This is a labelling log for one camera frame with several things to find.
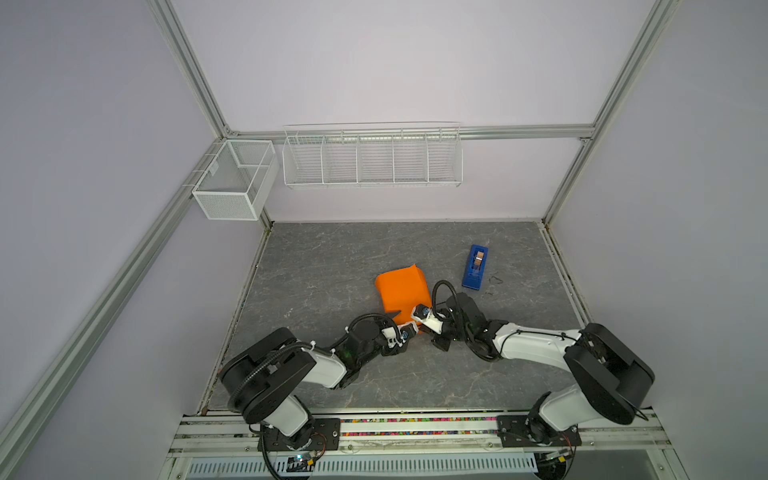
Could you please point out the aluminium corner frame post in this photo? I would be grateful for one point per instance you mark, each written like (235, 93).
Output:
(171, 28)

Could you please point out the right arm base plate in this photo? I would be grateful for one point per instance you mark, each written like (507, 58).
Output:
(518, 430)

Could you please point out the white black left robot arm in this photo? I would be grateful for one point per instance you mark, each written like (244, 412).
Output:
(261, 381)

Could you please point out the white wire wall shelf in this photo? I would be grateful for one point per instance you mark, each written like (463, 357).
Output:
(385, 154)

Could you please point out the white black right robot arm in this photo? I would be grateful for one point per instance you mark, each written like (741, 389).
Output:
(610, 380)

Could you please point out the orange wrapping paper sheet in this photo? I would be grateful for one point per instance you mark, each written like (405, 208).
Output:
(401, 291)

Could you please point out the aluminium front rail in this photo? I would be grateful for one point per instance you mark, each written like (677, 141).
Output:
(412, 433)

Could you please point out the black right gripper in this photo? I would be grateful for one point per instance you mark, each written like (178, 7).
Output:
(438, 341)

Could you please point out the white vented cable duct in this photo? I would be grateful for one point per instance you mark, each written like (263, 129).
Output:
(365, 466)

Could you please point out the blue tape dispenser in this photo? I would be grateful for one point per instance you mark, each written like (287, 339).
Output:
(475, 267)

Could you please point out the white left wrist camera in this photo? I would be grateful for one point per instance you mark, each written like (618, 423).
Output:
(398, 337)

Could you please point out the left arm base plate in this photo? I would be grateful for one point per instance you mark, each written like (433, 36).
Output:
(318, 434)

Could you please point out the white mesh side basket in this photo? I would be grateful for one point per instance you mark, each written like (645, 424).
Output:
(236, 183)

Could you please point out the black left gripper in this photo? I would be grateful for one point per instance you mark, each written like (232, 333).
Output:
(381, 322)

